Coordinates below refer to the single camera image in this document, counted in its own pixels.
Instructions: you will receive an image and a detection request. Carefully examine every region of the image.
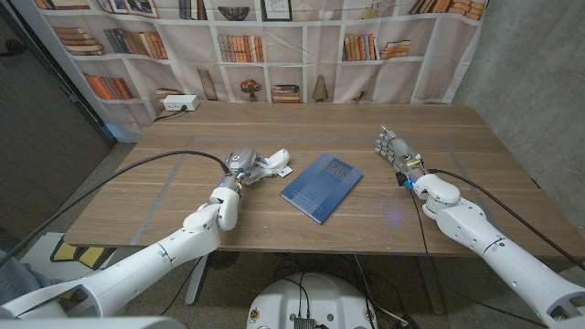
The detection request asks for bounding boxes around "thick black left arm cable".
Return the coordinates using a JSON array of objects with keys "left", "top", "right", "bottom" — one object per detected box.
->
[{"left": 0, "top": 150, "right": 232, "bottom": 269}]

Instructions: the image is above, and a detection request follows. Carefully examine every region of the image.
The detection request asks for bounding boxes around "dark table leg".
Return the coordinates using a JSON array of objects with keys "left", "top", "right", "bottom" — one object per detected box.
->
[{"left": 416, "top": 254, "right": 447, "bottom": 316}]

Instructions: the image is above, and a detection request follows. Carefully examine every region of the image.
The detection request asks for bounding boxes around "printed bookshelf backdrop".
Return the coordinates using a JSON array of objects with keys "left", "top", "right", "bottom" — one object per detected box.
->
[{"left": 34, "top": 0, "right": 488, "bottom": 134}]

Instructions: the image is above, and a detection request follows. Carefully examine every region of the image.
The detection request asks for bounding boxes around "white table leg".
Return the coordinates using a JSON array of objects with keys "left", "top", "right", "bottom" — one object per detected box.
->
[{"left": 184, "top": 253, "right": 211, "bottom": 306}]

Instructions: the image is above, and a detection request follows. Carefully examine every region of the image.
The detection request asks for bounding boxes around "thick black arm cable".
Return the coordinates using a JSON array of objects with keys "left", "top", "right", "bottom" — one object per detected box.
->
[
  {"left": 0, "top": 150, "right": 232, "bottom": 269},
  {"left": 427, "top": 167, "right": 585, "bottom": 273}
]

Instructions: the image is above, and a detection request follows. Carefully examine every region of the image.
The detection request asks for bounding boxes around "black power strip cable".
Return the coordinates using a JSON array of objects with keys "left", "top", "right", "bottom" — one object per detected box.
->
[{"left": 152, "top": 105, "right": 189, "bottom": 124}]

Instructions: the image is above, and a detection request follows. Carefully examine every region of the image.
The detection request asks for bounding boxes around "white power strip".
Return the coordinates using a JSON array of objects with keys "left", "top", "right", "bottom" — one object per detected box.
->
[{"left": 161, "top": 93, "right": 201, "bottom": 112}]

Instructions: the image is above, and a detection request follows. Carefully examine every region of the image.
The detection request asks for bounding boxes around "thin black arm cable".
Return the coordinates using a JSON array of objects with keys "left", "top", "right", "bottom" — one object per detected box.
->
[
  {"left": 401, "top": 181, "right": 552, "bottom": 328},
  {"left": 158, "top": 255, "right": 205, "bottom": 317}
]

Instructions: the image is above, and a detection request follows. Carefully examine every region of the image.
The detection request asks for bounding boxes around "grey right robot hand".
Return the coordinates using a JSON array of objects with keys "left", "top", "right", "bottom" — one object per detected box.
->
[{"left": 374, "top": 124, "right": 427, "bottom": 180}]

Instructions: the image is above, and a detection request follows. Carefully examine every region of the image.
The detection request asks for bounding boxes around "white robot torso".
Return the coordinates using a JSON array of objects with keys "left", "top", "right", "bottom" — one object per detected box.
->
[{"left": 245, "top": 271, "right": 380, "bottom": 329}]

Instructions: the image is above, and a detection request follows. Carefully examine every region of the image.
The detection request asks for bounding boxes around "yellow and black floor marker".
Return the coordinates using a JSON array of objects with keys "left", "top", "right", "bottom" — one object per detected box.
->
[{"left": 48, "top": 239, "right": 118, "bottom": 271}]

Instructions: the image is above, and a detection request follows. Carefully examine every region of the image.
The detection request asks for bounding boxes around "blue hardcover book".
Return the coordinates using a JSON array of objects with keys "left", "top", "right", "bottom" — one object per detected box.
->
[{"left": 279, "top": 152, "right": 365, "bottom": 227}]

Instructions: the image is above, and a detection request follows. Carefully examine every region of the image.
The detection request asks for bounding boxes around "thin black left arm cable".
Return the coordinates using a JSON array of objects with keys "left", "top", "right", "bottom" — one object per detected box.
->
[{"left": 158, "top": 255, "right": 205, "bottom": 317}]

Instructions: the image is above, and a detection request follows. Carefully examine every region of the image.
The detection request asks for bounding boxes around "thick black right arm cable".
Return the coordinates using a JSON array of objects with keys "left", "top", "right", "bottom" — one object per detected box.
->
[{"left": 427, "top": 167, "right": 585, "bottom": 273}]

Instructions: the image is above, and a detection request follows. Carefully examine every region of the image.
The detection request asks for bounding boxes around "white cloth with label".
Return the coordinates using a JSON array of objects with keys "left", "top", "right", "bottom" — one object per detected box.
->
[{"left": 248, "top": 147, "right": 294, "bottom": 186}]

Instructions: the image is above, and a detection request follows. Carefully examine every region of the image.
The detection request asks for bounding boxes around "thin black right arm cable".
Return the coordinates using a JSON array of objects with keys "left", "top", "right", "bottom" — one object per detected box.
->
[{"left": 401, "top": 181, "right": 552, "bottom": 328}]

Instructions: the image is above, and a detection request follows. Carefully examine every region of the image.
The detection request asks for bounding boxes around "dark perforated panel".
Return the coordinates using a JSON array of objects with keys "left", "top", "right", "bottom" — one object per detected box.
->
[{"left": 0, "top": 3, "right": 116, "bottom": 246}]

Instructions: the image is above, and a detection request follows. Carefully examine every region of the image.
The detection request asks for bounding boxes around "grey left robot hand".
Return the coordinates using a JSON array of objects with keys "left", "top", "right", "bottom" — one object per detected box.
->
[{"left": 223, "top": 147, "right": 269, "bottom": 186}]

